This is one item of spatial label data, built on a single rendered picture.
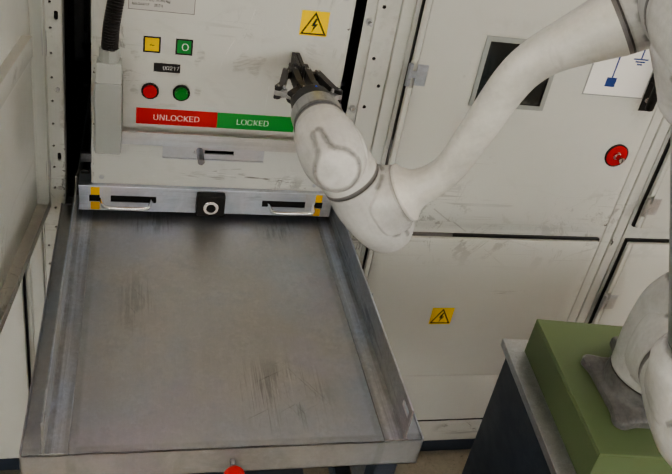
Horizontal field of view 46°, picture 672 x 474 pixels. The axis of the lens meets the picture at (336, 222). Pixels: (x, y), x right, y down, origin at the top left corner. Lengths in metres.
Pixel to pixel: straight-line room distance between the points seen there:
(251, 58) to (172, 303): 0.50
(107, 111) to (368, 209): 0.52
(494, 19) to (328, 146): 0.62
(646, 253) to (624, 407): 0.77
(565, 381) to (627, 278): 0.74
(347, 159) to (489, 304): 1.01
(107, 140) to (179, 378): 0.47
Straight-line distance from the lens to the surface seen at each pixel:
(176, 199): 1.70
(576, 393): 1.55
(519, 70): 1.18
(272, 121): 1.64
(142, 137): 1.60
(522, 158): 1.88
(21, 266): 1.60
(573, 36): 1.17
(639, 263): 2.24
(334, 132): 1.21
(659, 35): 1.03
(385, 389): 1.39
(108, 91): 1.48
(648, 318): 1.45
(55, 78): 1.64
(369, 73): 1.68
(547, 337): 1.65
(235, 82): 1.60
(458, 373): 2.26
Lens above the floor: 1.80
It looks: 32 degrees down
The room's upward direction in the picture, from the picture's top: 11 degrees clockwise
